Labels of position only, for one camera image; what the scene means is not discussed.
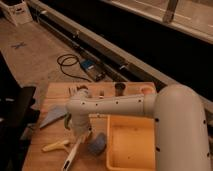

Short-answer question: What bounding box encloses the green pepper toy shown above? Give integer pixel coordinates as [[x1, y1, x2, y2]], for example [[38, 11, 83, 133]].
[[64, 113, 72, 130]]

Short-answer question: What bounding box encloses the yellow plastic bin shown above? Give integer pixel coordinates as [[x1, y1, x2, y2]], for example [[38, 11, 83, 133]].
[[106, 116, 155, 171]]

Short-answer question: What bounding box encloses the grey blue sponge block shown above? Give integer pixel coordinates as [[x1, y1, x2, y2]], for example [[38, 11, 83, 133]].
[[88, 133, 107, 155]]

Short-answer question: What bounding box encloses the brown chocolate toy block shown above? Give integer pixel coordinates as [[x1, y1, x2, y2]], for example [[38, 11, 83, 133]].
[[77, 85, 88, 91]]

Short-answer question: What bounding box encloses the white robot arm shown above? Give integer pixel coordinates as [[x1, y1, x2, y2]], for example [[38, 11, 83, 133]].
[[66, 84, 211, 171]]

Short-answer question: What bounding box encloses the grey blue folded cloth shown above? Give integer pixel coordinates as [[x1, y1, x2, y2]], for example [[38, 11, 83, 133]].
[[39, 106, 67, 129]]

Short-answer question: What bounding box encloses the black coiled cable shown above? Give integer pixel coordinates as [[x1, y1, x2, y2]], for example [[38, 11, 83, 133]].
[[56, 53, 93, 83]]

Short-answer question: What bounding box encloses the white crate on floor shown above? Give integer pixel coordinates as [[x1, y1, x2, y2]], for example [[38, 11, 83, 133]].
[[0, 0, 32, 26]]

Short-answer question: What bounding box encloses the dark brown cup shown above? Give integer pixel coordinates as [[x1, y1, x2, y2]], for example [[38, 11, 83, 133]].
[[115, 82, 126, 96]]

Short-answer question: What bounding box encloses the white and red box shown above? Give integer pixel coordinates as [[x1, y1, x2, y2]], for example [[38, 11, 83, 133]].
[[68, 87, 74, 97]]

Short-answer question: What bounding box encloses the black chair at left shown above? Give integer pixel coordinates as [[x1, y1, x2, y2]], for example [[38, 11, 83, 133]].
[[0, 52, 40, 171]]

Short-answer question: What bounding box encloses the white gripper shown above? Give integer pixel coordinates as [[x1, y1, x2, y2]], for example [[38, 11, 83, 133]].
[[72, 123, 92, 143]]

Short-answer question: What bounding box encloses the long metal rail frame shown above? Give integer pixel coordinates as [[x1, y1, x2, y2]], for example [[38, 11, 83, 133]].
[[28, 0, 213, 134]]

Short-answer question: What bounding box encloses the blue and black power box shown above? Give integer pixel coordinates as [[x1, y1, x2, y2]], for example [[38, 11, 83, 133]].
[[80, 59, 105, 82]]

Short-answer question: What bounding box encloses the yellow plastic banana toy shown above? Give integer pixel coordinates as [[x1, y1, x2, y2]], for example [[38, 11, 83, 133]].
[[42, 140, 70, 152]]

